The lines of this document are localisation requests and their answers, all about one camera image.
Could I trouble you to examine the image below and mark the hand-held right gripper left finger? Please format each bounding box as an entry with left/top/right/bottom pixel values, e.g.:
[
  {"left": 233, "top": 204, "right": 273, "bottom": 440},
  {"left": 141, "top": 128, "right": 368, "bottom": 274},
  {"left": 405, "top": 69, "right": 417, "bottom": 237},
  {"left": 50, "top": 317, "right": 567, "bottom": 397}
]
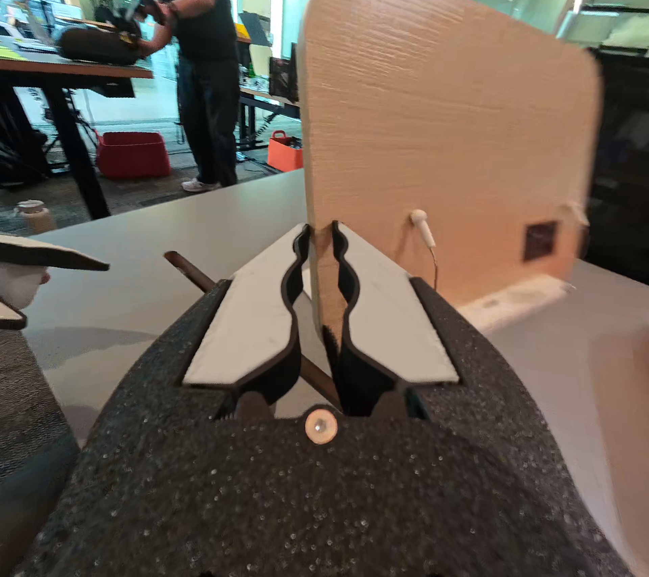
[{"left": 182, "top": 222, "right": 311, "bottom": 389}]

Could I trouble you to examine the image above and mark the wooden tilting board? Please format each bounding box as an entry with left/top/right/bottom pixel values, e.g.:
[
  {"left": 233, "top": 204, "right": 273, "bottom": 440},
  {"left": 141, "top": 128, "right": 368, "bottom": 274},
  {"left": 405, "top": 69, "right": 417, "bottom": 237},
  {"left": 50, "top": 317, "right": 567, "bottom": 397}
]
[{"left": 296, "top": 0, "right": 604, "bottom": 340}]

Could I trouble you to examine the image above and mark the black duffel bag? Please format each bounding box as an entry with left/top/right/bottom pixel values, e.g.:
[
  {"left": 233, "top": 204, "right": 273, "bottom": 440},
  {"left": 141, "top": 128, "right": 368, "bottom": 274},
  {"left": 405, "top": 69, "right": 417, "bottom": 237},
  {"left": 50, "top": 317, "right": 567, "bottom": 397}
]
[{"left": 57, "top": 26, "right": 146, "bottom": 66}]

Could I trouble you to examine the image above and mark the grey desk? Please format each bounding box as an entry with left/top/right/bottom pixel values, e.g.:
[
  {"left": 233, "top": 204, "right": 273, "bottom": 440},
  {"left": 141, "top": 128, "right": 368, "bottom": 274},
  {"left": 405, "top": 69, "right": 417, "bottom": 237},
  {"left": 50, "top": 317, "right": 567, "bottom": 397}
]
[{"left": 23, "top": 169, "right": 649, "bottom": 537}]

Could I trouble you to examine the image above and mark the red storage bin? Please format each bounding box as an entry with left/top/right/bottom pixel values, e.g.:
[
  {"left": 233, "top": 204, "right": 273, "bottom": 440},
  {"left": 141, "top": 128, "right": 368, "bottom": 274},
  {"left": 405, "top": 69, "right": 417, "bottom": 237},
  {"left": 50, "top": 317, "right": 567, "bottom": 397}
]
[{"left": 96, "top": 131, "right": 172, "bottom": 179}]

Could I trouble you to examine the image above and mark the wooden top black table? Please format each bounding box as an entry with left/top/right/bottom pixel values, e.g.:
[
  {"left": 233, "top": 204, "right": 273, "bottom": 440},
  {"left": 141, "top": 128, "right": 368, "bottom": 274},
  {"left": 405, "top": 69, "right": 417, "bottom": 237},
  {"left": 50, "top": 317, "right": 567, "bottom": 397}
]
[
  {"left": 238, "top": 85, "right": 300, "bottom": 152},
  {"left": 0, "top": 50, "right": 154, "bottom": 220}
]

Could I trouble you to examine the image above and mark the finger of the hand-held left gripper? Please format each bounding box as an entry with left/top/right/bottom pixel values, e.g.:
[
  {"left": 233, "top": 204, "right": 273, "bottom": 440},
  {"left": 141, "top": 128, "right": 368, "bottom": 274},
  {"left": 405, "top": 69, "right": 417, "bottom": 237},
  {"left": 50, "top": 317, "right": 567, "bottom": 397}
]
[
  {"left": 0, "top": 300, "right": 27, "bottom": 331},
  {"left": 0, "top": 234, "right": 111, "bottom": 272}
]

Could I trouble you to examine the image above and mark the beige bottle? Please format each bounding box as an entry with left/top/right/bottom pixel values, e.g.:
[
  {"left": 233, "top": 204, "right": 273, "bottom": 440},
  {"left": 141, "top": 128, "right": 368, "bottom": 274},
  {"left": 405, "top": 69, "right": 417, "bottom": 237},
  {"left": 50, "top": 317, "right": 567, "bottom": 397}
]
[{"left": 14, "top": 199, "right": 56, "bottom": 235}]

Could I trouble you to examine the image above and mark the black printed box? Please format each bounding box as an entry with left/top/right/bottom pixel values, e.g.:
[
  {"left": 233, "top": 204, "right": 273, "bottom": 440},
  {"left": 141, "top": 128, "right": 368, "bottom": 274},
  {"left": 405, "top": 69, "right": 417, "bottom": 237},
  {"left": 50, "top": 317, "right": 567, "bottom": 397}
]
[{"left": 269, "top": 42, "right": 300, "bottom": 104}]

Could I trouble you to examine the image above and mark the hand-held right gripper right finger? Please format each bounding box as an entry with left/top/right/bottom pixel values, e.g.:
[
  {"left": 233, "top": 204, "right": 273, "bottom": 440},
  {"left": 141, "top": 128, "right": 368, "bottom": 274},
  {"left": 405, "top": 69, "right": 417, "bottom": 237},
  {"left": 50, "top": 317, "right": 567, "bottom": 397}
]
[{"left": 332, "top": 220, "right": 461, "bottom": 385}]

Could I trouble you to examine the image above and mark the orange storage tote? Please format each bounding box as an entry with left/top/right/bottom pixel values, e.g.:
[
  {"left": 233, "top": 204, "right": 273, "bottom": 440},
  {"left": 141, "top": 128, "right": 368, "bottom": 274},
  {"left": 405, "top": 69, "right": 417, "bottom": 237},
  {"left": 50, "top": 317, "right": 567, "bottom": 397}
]
[{"left": 267, "top": 130, "right": 304, "bottom": 172}]

